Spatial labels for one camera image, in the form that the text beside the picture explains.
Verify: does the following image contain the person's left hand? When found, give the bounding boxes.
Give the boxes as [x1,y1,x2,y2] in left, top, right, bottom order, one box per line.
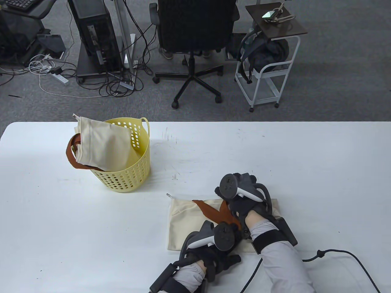
[180,241,242,283]

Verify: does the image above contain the person's right hand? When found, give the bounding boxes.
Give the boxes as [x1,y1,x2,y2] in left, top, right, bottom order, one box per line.
[215,173,272,232]

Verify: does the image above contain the cream canvas bag purple flowers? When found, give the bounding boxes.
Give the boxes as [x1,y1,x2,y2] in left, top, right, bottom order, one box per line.
[166,193,279,254]

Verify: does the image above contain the cream canvas bag red flowers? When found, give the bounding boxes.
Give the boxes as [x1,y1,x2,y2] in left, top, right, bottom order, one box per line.
[67,114,132,172]

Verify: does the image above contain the person's right forearm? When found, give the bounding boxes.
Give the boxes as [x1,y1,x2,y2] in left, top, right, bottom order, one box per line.
[244,211,315,293]

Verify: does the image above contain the person's left forearm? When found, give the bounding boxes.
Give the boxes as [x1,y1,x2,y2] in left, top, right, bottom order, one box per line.
[171,261,208,293]

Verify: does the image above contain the white and black controller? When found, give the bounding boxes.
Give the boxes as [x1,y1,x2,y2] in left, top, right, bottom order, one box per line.
[220,174,263,202]
[187,221,236,251]

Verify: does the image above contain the white rolling cart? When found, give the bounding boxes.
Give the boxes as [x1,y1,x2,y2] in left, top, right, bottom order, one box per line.
[235,35,301,113]

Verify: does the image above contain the yellow perforated plastic basket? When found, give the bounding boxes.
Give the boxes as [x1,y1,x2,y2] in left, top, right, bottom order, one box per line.
[72,117,151,193]

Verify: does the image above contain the black backpack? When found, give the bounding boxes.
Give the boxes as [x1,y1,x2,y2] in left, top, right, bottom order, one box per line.
[228,29,289,84]

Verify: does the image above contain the dark brown cart board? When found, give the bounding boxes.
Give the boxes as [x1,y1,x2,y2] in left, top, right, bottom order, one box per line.
[245,2,308,41]

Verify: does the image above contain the black office chair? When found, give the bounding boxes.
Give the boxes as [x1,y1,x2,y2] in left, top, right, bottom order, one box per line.
[150,0,240,109]

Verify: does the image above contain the grey metal stand pole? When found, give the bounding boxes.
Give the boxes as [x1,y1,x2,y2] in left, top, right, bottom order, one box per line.
[114,0,136,89]

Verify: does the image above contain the black computer tower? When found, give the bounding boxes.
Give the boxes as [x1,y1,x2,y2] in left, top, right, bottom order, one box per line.
[67,0,122,75]

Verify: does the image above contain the black floor stand base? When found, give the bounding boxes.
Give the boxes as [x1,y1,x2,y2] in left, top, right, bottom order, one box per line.
[37,34,66,59]

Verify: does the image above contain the black desk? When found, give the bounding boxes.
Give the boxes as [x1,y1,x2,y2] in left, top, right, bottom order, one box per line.
[0,0,57,20]

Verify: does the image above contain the black keyboard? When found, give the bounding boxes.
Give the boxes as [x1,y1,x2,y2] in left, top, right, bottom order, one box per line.
[5,0,38,11]

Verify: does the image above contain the black sensor cable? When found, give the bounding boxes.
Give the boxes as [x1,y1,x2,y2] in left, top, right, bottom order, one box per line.
[238,259,264,293]

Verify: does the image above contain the thick black knotted cable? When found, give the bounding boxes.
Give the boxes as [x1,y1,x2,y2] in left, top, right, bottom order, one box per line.
[302,249,382,293]

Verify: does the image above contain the tangle of black cables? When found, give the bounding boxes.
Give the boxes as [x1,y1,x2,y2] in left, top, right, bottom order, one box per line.
[76,0,153,98]

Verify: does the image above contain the beige strap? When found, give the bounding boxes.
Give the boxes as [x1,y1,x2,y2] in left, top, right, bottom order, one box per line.
[269,3,296,23]

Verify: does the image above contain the bundle of white cables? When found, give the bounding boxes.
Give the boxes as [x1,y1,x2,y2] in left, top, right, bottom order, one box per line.
[29,54,57,74]

